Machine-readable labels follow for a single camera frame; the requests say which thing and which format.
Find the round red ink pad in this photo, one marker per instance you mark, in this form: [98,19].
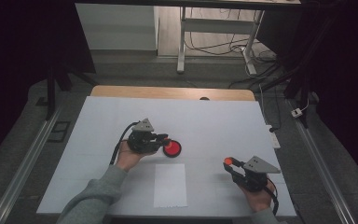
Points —
[173,149]

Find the white power strip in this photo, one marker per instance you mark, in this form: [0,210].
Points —
[274,138]

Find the aluminium rail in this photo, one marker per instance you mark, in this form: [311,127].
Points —
[320,161]
[28,161]

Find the wooden table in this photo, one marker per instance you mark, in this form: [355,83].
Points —
[155,92]

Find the black stand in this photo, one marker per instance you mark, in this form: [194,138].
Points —
[301,90]
[51,93]

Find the white paper sheet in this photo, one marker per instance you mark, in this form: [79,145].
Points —
[170,186]

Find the black floor socket plate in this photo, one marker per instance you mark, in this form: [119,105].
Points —
[59,131]

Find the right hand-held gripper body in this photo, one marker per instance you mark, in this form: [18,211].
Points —
[254,177]

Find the white cabinet panel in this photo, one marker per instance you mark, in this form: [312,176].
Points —
[118,28]

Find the white desk frame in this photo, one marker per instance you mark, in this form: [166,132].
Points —
[217,26]

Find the person's left hand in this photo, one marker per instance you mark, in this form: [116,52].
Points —
[129,158]

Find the small white adapter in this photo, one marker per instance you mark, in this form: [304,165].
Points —
[296,112]

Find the person's right hand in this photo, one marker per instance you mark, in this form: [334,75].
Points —
[259,200]

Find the orange stamp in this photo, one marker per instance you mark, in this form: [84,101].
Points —
[228,160]

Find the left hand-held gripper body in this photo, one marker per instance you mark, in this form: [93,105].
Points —
[141,141]

